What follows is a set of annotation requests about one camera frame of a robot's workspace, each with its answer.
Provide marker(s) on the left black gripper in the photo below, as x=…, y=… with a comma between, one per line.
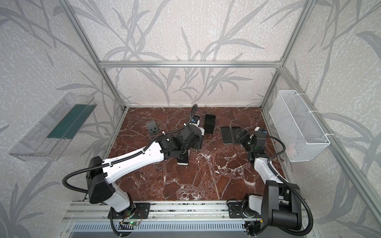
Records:
x=183, y=153

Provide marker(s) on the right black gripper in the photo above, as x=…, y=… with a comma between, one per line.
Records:
x=243, y=135

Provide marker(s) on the large black phone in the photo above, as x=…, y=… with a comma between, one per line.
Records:
x=226, y=135

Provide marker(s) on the grey phone stand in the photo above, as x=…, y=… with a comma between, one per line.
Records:
x=152, y=128

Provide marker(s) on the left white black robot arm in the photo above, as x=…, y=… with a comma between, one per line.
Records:
x=101, y=182

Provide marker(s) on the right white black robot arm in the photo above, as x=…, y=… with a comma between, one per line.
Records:
x=278, y=206

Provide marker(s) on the black phone white case centre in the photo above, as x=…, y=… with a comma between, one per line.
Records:
x=183, y=158

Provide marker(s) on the green circuit board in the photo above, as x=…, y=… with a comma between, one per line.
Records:
x=129, y=225

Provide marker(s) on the white wire mesh basket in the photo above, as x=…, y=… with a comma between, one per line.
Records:
x=297, y=127

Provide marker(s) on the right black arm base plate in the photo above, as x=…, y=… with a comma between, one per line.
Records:
x=235, y=209

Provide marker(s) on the aluminium frame horizontal bar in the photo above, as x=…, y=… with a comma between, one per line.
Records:
x=156, y=64

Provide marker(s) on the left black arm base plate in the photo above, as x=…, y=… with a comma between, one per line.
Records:
x=139, y=210

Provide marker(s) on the aluminium front rail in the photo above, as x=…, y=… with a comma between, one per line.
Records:
x=215, y=210

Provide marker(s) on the clear plastic wall bin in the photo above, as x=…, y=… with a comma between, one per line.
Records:
x=48, y=140

